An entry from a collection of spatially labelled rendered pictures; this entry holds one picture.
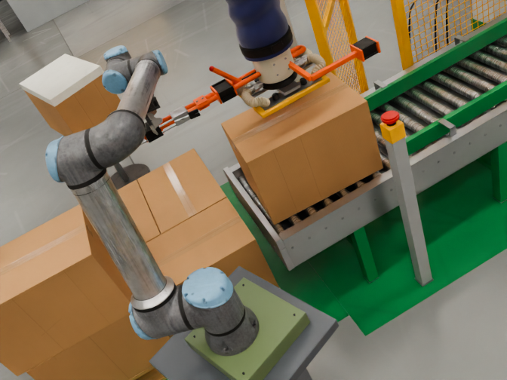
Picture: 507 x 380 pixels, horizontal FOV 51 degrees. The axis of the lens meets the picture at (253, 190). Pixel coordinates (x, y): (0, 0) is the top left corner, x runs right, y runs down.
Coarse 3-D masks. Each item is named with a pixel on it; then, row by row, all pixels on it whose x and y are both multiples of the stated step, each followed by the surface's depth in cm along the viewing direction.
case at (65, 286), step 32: (64, 224) 242; (0, 256) 240; (32, 256) 232; (64, 256) 224; (96, 256) 224; (0, 288) 223; (32, 288) 217; (64, 288) 223; (96, 288) 229; (128, 288) 252; (0, 320) 219; (32, 320) 225; (64, 320) 232; (96, 320) 238; (0, 352) 228; (32, 352) 234
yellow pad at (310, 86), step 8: (304, 80) 227; (320, 80) 228; (328, 80) 228; (304, 88) 227; (312, 88) 227; (272, 96) 226; (280, 96) 229; (288, 96) 226; (296, 96) 225; (272, 104) 226; (280, 104) 225; (288, 104) 226; (264, 112) 224; (272, 112) 224
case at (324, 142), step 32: (320, 96) 248; (352, 96) 239; (224, 128) 255; (256, 128) 246; (288, 128) 237; (320, 128) 232; (352, 128) 238; (256, 160) 230; (288, 160) 235; (320, 160) 241; (352, 160) 248; (256, 192) 261; (288, 192) 245; (320, 192) 252
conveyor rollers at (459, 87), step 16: (496, 48) 298; (464, 64) 299; (496, 64) 289; (448, 80) 291; (464, 80) 291; (480, 80) 282; (496, 80) 280; (400, 96) 296; (416, 96) 292; (448, 96) 281; (464, 96) 283; (400, 112) 285; (416, 112) 281; (448, 112) 272; (416, 128) 271; (384, 144) 271; (432, 144) 263; (384, 160) 261; (240, 176) 290; (368, 176) 260; (336, 192) 258; (272, 224) 255
